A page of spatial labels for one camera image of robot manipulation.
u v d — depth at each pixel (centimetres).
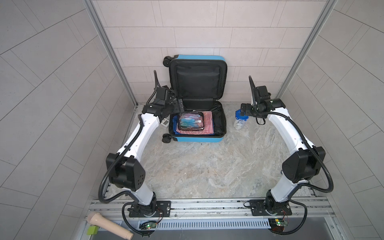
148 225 64
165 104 61
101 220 66
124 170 42
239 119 92
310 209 73
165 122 103
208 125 95
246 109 75
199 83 100
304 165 45
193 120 97
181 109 73
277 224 68
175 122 96
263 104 59
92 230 64
